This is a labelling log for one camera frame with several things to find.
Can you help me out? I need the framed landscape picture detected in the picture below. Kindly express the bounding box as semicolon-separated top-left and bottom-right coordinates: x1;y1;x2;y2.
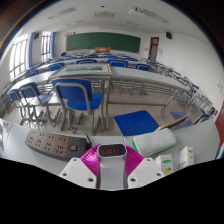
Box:
48;63;114;81

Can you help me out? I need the blue chair with wooden edge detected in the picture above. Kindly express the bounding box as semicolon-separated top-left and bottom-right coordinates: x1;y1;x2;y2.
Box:
155;111;195;132

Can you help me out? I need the group of blue chairs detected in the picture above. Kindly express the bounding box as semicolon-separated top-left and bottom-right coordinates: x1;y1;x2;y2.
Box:
28;51;154;73

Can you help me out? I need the black power strip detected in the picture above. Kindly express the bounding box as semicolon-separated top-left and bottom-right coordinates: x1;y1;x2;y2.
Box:
24;128;93;163

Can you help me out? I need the small white box, yellow print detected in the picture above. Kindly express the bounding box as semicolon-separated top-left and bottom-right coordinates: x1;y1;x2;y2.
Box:
179;145;196;169

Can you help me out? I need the black power strip cable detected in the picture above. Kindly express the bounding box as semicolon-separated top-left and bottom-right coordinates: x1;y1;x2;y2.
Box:
84;133;93;150

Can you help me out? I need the narrow window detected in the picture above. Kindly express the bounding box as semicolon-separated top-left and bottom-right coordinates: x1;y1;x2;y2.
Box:
40;30;53;62

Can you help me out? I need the group of ceiling lights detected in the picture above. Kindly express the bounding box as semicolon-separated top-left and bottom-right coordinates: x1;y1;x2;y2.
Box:
46;6;171;28

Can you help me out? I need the brown door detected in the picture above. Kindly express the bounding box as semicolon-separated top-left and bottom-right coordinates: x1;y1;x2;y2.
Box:
148;36;160;62

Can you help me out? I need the blue chair with metal frame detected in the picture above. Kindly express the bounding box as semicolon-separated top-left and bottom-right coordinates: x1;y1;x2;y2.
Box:
18;82;62;128
51;78;105;136

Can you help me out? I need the small white box, green print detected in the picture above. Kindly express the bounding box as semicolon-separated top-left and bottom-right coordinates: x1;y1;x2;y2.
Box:
154;153;175;176

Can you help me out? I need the white charger block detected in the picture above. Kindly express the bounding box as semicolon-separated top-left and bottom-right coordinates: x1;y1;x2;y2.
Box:
97;143;129;191

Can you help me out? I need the orange lectern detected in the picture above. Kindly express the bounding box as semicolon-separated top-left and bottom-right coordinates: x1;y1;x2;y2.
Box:
93;46;112;54

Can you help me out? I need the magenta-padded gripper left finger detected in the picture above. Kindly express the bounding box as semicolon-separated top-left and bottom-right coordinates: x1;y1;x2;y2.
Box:
58;144;102;190

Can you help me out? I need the large window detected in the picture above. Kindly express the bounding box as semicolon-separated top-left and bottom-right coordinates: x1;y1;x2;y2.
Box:
8;33;30;82

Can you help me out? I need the green chalkboard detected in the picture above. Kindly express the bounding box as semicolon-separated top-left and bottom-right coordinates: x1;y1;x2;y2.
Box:
65;31;142;54

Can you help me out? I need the long grey desk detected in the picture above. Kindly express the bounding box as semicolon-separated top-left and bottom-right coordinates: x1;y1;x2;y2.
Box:
13;64;192;132

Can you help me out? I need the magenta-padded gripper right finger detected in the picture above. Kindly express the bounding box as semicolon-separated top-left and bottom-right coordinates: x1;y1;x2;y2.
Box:
124;145;165;190

